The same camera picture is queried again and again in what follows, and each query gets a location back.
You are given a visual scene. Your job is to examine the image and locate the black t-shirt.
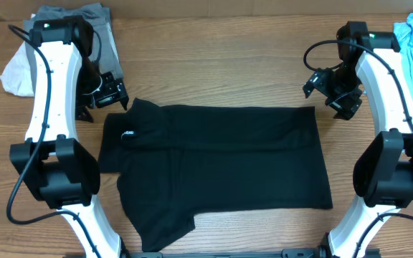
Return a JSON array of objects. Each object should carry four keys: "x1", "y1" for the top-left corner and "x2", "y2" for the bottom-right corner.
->
[{"x1": 98, "y1": 99, "x2": 333, "y2": 252}]

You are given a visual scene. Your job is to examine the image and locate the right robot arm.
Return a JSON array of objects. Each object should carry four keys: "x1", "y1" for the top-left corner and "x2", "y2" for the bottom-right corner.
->
[{"x1": 300, "y1": 21, "x2": 413, "y2": 257}]

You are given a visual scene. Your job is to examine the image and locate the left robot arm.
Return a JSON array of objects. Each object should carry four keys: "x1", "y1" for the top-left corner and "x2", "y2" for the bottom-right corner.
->
[{"x1": 9, "y1": 16, "x2": 129, "y2": 257}]

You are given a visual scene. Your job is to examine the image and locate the folded grey shorts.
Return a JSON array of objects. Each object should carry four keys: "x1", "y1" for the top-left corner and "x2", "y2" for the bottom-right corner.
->
[{"x1": 24, "y1": 3, "x2": 123, "y2": 107}]

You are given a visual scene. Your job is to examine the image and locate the white cloth under shorts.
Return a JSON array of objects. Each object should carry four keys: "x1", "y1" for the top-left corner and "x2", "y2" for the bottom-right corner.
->
[{"x1": 0, "y1": 43, "x2": 35, "y2": 97}]

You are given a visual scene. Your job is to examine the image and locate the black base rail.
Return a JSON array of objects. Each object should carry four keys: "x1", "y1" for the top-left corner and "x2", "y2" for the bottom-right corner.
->
[{"x1": 128, "y1": 248, "x2": 320, "y2": 258}]

